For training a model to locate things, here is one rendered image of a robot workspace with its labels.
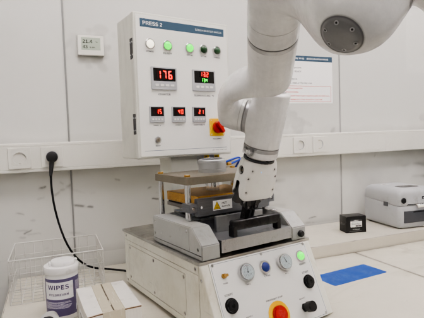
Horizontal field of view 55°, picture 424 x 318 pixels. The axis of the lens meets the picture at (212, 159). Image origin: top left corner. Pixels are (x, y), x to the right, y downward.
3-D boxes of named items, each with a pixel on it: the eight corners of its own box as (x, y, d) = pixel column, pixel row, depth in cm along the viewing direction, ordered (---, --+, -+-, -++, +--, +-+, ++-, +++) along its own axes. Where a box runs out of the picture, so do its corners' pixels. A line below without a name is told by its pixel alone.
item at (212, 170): (147, 202, 120) (145, 159, 119) (231, 192, 137) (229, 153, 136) (188, 214, 100) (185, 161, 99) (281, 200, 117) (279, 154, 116)
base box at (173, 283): (126, 284, 128) (123, 231, 127) (223, 261, 149) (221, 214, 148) (223, 358, 84) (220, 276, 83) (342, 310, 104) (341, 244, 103)
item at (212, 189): (167, 204, 116) (166, 171, 115) (229, 195, 128) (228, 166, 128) (198, 212, 102) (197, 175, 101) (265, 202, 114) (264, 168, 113)
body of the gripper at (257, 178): (252, 160, 91) (243, 204, 94) (286, 158, 96) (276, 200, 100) (233, 148, 96) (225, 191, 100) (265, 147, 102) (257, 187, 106)
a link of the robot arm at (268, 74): (202, 39, 71) (214, 134, 97) (293, 55, 68) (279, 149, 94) (217, 5, 75) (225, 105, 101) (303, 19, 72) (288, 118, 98)
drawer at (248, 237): (163, 233, 117) (163, 207, 117) (225, 223, 129) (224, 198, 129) (221, 257, 93) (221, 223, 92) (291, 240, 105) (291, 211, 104)
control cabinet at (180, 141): (125, 228, 128) (115, 22, 124) (212, 214, 146) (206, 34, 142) (147, 238, 114) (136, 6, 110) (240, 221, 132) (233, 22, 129)
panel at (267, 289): (231, 353, 85) (207, 264, 90) (328, 314, 101) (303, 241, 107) (236, 352, 83) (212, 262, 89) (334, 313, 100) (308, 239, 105)
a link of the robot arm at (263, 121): (236, 144, 93) (276, 153, 91) (247, 87, 88) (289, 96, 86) (244, 135, 100) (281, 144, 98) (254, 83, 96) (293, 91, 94)
